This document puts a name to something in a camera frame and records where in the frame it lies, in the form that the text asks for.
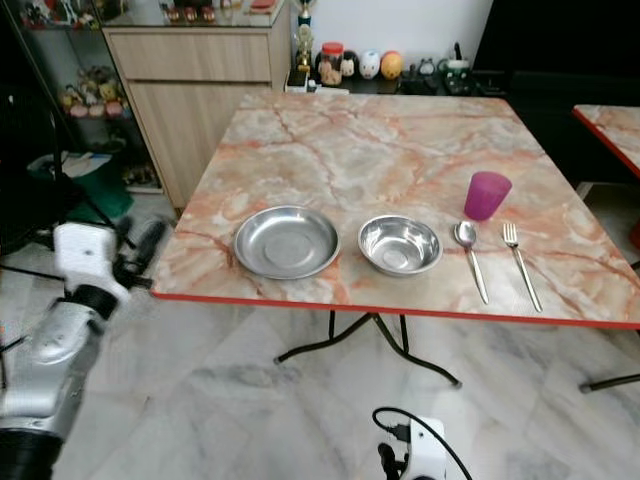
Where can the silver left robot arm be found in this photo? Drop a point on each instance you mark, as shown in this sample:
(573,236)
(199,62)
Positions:
(50,365)

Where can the green bin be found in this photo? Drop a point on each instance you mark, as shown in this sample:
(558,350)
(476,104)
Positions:
(95,185)

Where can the black tripod stand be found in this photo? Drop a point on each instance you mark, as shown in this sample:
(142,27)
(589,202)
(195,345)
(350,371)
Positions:
(65,160)

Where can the shallow steel plate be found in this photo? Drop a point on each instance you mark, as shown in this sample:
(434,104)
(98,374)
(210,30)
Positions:
(287,242)

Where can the light wooden cabinet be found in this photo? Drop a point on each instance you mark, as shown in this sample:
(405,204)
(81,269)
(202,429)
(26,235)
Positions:
(195,105)

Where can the glass display shelf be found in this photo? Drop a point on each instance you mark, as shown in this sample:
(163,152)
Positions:
(85,90)

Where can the steel bowl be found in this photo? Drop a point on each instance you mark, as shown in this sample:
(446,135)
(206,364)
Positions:
(400,245)

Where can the marble pattern folding table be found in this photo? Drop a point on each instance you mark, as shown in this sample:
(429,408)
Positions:
(370,155)

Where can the steel fork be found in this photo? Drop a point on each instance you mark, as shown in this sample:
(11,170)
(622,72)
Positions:
(521,262)

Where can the steel spoon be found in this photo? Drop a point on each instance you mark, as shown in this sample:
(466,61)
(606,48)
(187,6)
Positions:
(464,234)

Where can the red lid snack jar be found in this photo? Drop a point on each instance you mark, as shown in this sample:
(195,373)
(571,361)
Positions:
(331,66)

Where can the gold trophy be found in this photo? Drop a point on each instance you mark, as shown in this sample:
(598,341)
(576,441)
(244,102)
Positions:
(305,42)

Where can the red box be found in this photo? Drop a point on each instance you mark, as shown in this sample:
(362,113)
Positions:
(263,5)

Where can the black round figurine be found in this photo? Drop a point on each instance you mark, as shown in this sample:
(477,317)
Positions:
(350,65)

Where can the white egg figurine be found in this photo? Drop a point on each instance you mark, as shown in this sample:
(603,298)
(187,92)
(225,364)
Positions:
(370,65)

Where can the purple plastic cup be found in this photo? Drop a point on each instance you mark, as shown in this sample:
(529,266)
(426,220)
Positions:
(486,195)

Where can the orange egg figurine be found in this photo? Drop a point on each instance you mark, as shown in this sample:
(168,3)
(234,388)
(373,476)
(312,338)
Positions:
(392,65)

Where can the small grey figurine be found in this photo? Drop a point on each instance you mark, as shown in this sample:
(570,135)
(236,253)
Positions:
(427,67)

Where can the green and white mug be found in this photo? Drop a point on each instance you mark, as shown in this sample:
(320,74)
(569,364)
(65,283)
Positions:
(458,71)

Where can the red edged marble table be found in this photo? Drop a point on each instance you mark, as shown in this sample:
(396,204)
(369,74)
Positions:
(612,128)

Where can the black television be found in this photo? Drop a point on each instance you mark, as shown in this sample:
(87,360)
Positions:
(560,35)

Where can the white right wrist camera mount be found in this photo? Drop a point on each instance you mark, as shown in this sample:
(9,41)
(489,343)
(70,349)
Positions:
(427,450)

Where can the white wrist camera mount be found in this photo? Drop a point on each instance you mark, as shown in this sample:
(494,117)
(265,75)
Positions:
(427,450)
(85,252)

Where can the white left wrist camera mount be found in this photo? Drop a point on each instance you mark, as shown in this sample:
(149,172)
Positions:
(85,252)

